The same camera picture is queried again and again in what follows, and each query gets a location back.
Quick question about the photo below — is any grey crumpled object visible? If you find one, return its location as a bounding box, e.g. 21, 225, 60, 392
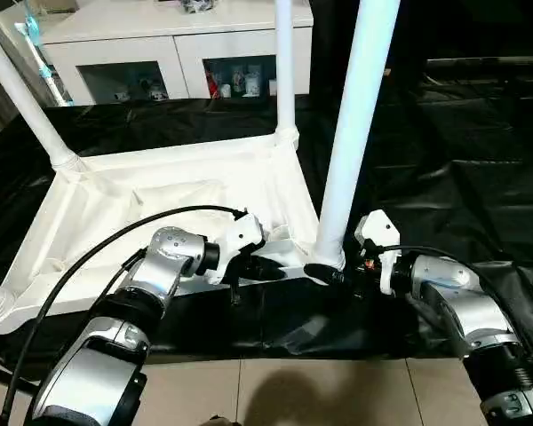
179, 0, 216, 13

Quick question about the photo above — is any white glass-door cabinet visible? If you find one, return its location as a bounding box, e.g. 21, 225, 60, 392
40, 0, 314, 106

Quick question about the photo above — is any black plastic mat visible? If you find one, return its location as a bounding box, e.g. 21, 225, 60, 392
0, 89, 533, 360

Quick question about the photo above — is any white pole with blue band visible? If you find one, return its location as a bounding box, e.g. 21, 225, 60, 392
13, 13, 68, 107

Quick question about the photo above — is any white plastic table top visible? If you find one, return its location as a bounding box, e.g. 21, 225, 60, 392
0, 129, 347, 336

